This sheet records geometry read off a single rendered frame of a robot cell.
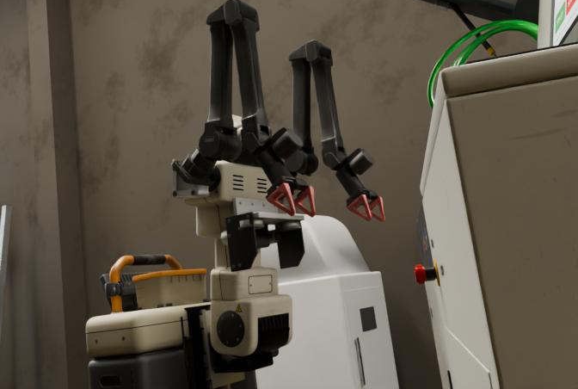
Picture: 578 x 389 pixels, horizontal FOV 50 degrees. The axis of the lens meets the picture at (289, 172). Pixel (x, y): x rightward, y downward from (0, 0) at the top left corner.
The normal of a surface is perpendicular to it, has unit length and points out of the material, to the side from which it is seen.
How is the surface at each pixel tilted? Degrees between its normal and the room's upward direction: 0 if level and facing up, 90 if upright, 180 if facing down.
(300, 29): 90
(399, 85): 90
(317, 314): 90
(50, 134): 90
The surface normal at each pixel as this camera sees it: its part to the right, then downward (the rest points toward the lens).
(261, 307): 0.83, -0.08
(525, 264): -0.18, -0.18
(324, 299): -0.55, -0.10
